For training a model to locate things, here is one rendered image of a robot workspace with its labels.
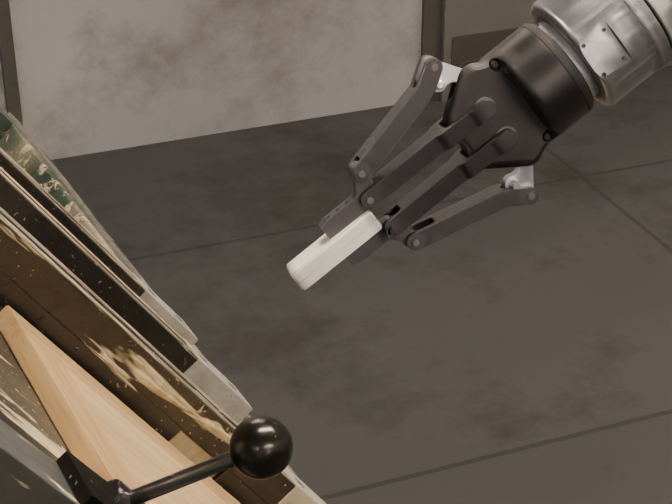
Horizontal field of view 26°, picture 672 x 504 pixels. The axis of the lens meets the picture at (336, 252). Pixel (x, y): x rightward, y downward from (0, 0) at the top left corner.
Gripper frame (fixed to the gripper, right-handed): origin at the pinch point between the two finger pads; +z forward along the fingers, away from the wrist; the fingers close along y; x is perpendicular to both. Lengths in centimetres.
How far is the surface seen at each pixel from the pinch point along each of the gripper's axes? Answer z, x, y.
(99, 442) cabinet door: 25.2, 16.6, 5.3
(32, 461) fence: 21.1, -15.5, -5.7
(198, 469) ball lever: 14.4, -14.3, 1.4
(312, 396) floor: 32, 238, 95
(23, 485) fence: 21.9, -17.1, -5.4
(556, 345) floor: -23, 250, 130
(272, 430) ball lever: 9.2, -16.7, 1.6
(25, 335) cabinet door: 26.8, 30.2, -2.8
